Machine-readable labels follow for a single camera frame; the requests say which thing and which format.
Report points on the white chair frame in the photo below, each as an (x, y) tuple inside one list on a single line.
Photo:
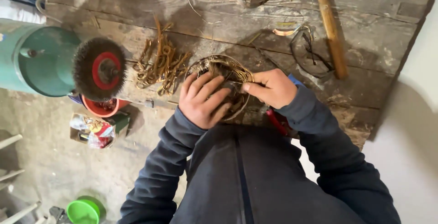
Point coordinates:
[(15, 179)]

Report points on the person's right hand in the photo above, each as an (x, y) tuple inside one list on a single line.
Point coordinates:
[(275, 88)]

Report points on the green plastic cup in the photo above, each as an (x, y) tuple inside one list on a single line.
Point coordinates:
[(84, 211)]

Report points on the green bench grinder motor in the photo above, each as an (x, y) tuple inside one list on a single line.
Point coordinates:
[(37, 58)]

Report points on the person's dark jacket torso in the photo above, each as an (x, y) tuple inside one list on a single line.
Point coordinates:
[(260, 179)]

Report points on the motor stator with copper winding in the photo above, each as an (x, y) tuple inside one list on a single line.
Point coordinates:
[(222, 80)]

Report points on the person's left hand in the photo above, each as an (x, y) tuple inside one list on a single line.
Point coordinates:
[(200, 104)]

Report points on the cardboard box of scraps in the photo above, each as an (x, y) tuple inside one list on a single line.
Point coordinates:
[(94, 130)]

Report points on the orange plastic bowl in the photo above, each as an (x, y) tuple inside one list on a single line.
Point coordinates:
[(102, 107)]

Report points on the copper strip piece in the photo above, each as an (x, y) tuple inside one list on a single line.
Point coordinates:
[(285, 31)]

